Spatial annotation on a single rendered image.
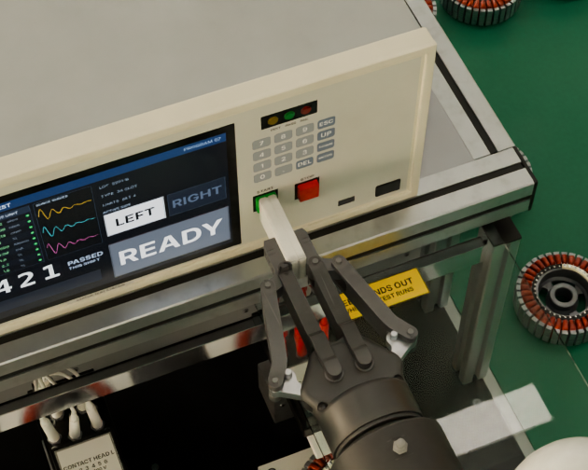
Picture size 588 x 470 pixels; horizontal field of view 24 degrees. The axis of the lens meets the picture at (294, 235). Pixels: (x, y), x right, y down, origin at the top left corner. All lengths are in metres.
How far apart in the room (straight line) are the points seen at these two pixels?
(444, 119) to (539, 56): 0.57
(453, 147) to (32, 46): 0.41
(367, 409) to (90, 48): 0.36
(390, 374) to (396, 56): 0.25
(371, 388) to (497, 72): 0.88
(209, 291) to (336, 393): 0.19
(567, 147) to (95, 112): 0.85
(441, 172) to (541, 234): 0.44
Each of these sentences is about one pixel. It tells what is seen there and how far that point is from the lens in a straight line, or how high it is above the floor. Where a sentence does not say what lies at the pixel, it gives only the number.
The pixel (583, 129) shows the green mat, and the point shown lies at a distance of 1.79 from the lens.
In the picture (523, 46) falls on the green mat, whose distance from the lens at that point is 1.87.
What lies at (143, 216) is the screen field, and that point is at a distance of 1.11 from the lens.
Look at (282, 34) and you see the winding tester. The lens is 1.09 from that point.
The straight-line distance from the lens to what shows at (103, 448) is 1.34.
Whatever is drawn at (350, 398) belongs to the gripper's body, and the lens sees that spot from 1.02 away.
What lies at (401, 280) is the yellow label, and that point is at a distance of 1.25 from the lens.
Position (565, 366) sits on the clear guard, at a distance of 1.22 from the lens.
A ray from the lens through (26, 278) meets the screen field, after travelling 1.13.
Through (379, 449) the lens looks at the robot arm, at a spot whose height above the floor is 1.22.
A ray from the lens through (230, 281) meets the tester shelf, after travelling 1.19.
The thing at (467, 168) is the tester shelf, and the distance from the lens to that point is 1.27.
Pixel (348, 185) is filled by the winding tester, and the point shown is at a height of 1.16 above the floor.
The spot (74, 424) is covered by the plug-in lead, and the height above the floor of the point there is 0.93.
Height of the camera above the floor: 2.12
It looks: 56 degrees down
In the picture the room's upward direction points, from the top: straight up
